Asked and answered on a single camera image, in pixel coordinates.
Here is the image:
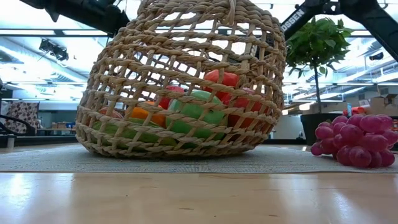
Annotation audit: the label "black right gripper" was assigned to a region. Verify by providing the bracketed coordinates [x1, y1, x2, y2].
[253, 29, 276, 60]

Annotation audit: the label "orange red tomato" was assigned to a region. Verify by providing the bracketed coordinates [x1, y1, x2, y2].
[203, 68, 240, 100]

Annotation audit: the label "woven wicker basket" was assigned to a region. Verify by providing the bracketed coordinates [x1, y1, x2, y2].
[75, 0, 287, 159]

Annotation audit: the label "green apple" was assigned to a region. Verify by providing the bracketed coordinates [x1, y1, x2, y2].
[166, 89, 228, 141]

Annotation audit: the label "purple grape bunch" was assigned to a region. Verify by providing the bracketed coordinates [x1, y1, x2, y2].
[310, 113, 398, 169]

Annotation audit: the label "orange fruit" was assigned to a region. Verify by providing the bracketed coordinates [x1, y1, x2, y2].
[126, 101, 167, 128]

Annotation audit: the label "long green cucumber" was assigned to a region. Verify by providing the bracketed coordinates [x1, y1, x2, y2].
[92, 117, 178, 147]

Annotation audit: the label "green leafy plant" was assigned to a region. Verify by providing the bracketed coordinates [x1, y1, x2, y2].
[285, 15, 354, 114]

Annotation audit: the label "black plant pot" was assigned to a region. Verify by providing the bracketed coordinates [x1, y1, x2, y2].
[300, 112, 343, 146]

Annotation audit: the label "red orange object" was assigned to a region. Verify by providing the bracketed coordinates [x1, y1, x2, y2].
[343, 106, 367, 116]

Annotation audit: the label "grey woven placemat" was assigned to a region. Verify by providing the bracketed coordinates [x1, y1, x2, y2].
[0, 142, 398, 174]

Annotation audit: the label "cardboard boxes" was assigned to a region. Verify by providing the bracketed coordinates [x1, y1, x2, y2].
[357, 93, 398, 118]

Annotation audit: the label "black ceiling fixture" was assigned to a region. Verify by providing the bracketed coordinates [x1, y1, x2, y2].
[39, 39, 70, 62]

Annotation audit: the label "shelf items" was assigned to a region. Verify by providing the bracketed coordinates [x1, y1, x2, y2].
[51, 121, 77, 130]

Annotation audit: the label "black curved bar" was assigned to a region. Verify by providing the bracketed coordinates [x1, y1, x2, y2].
[0, 111, 37, 138]

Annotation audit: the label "brown patterned box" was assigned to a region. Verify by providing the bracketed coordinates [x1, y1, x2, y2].
[6, 101, 40, 135]

